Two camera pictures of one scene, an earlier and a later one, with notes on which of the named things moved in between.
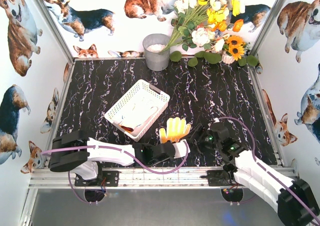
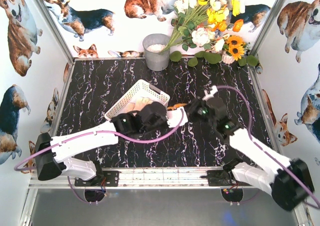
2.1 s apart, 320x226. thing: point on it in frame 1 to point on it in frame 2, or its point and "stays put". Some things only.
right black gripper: x=198 y=132 to x=191 y=108
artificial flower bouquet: x=200 y=14 stays put
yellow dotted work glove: x=176 y=129 to x=173 y=107
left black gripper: x=160 y=141 to x=162 y=112
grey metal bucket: x=153 y=44 stays put
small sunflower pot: x=235 y=49 stays put
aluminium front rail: x=128 y=178 stays put
